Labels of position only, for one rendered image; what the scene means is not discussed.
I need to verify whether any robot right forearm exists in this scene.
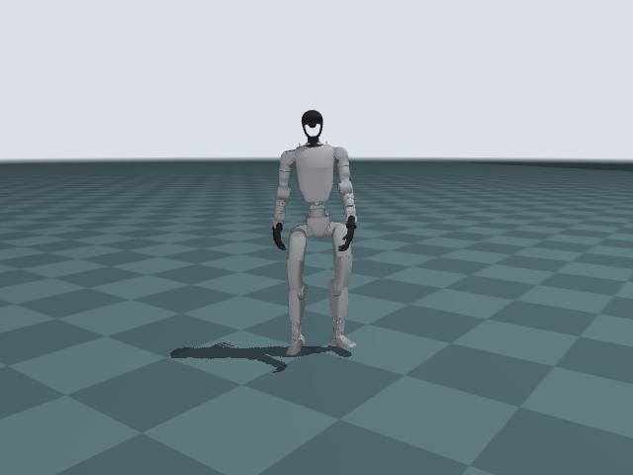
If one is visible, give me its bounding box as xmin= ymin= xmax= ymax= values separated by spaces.
xmin=272 ymin=186 xmax=287 ymax=229

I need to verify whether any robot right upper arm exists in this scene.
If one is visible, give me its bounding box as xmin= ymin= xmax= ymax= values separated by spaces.
xmin=278 ymin=149 xmax=296 ymax=199

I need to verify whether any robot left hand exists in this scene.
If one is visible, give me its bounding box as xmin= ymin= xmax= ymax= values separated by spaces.
xmin=338 ymin=216 xmax=357 ymax=251

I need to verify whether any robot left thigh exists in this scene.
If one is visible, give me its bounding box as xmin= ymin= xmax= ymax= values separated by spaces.
xmin=327 ymin=222 xmax=353 ymax=296

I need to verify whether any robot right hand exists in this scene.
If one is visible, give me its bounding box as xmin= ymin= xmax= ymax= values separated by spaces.
xmin=272 ymin=223 xmax=286 ymax=250

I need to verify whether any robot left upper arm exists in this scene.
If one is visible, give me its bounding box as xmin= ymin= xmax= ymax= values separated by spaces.
xmin=332 ymin=146 xmax=351 ymax=195

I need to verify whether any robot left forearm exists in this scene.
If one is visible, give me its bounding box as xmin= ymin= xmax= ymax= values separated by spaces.
xmin=341 ymin=182 xmax=357 ymax=225

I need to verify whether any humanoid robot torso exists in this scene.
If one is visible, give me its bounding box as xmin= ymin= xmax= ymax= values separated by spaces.
xmin=295 ymin=142 xmax=334 ymax=238

